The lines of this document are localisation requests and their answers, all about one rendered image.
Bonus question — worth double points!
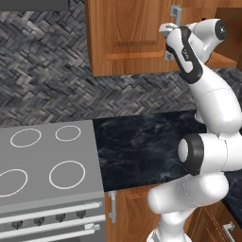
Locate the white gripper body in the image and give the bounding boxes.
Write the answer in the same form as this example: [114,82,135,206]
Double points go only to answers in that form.
[158,23,182,39]

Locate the grey range hood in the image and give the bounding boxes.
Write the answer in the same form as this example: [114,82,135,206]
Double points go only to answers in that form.
[0,0,71,12]

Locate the grey hob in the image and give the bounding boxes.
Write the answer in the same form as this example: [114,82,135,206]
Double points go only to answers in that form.
[0,119,106,207]

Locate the wooden base cupboard door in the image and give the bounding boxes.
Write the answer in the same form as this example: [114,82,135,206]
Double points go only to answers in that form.
[104,183,165,242]

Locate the wooden corner base cupboard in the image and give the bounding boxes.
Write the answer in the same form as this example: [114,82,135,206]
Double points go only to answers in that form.
[184,201,242,242]

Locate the grey oven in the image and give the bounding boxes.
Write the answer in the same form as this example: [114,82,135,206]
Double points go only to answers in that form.
[0,198,107,242]

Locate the grey wall cupboard handle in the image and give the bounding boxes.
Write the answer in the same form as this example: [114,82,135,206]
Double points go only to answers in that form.
[164,5,183,61]

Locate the wooden wall cupboard door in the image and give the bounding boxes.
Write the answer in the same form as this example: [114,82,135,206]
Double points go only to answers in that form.
[84,0,218,78]

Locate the wooden corner wall cupboard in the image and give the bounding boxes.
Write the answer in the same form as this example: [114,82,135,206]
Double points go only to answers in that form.
[204,7,242,69]

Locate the grey base cupboard handle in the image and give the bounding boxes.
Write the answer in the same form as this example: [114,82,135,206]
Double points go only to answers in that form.
[108,190,118,224]

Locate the grey corner cupboard handle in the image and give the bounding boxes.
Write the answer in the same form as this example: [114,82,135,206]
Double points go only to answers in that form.
[221,220,236,242]

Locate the white oven door handle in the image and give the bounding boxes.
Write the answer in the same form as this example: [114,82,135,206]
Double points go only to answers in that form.
[18,222,101,242]

